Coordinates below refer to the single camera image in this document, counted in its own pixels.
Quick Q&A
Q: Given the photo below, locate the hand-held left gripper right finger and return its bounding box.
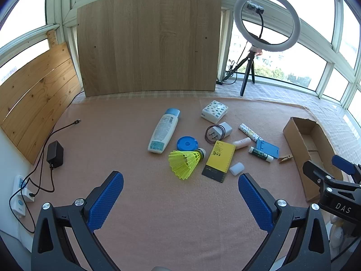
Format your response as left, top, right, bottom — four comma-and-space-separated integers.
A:
238, 173, 332, 271

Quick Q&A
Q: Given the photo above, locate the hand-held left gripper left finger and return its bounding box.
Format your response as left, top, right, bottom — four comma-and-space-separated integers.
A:
31, 171, 125, 271

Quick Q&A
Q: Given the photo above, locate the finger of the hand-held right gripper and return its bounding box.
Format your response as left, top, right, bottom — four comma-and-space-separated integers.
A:
303, 160, 345, 189
332, 155, 361, 186

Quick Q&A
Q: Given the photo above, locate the cardboard box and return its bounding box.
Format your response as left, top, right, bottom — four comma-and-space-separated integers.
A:
283, 117, 345, 203

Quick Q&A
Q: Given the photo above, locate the white eraser block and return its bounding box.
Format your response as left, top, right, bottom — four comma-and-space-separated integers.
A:
229, 162, 244, 177

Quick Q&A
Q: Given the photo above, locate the green glitter glue stick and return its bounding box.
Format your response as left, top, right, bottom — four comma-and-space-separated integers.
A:
248, 146, 274, 163

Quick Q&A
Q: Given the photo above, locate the yellow ruler card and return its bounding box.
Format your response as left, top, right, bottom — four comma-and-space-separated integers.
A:
201, 140, 236, 184

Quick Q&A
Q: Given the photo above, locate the small white pink bottle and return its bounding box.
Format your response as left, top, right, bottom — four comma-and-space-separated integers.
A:
232, 137, 251, 150

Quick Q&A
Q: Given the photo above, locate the yellow shuttlecock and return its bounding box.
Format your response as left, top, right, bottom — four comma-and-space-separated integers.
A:
168, 147, 207, 180

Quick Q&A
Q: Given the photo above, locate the blue round lid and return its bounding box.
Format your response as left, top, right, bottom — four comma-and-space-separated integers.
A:
177, 136, 199, 151

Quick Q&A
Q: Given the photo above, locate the white bottle blue cap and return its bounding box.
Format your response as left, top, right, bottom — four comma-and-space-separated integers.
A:
147, 108, 181, 154

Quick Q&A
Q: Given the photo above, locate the person's right hand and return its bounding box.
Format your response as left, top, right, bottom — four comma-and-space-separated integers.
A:
329, 215, 347, 258

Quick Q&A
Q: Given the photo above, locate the blue phone stand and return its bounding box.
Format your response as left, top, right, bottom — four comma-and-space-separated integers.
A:
255, 137, 280, 159

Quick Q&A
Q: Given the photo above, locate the pink blanket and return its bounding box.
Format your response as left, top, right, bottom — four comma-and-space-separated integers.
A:
25, 92, 333, 271

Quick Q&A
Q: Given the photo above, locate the black power adapter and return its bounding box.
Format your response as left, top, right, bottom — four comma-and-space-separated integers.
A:
46, 140, 65, 168

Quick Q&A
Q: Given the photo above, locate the patterned paper tube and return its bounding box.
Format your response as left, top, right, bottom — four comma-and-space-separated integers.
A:
239, 123, 261, 143

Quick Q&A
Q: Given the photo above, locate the white charger plug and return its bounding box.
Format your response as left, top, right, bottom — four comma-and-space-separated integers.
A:
208, 122, 232, 142

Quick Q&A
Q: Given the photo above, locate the white power strip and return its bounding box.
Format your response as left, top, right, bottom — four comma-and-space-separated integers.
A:
10, 174, 29, 218

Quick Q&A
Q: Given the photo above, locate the patterned tissue pack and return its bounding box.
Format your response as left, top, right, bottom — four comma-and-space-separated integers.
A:
201, 100, 228, 124

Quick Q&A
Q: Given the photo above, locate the black tripod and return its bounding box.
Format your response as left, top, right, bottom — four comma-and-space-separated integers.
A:
223, 47, 264, 96

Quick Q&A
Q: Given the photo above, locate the pine slat panel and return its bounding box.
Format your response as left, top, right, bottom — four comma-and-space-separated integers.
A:
0, 41, 82, 166

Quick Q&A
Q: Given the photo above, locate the large wooden board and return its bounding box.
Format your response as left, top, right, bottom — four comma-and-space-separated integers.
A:
77, 0, 222, 98

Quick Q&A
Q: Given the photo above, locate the narrow wooden strip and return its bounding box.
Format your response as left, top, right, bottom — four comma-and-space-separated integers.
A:
46, 29, 59, 49

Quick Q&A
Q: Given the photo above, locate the black power cord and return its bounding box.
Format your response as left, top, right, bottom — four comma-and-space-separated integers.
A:
8, 166, 55, 233

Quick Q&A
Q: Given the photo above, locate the white wall plug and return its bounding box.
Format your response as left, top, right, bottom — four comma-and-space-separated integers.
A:
22, 179, 37, 203

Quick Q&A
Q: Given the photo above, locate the brown hair tie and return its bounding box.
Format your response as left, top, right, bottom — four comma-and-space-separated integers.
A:
204, 124, 226, 144

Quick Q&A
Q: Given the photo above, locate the black usb cable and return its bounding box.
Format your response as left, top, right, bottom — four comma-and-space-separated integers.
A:
21, 119, 82, 198

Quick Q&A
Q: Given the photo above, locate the black ring light cable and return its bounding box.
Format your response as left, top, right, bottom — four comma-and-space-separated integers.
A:
216, 41, 250, 86

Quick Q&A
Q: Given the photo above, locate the white ring light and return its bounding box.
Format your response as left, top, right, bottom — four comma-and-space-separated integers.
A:
234, 0, 302, 53

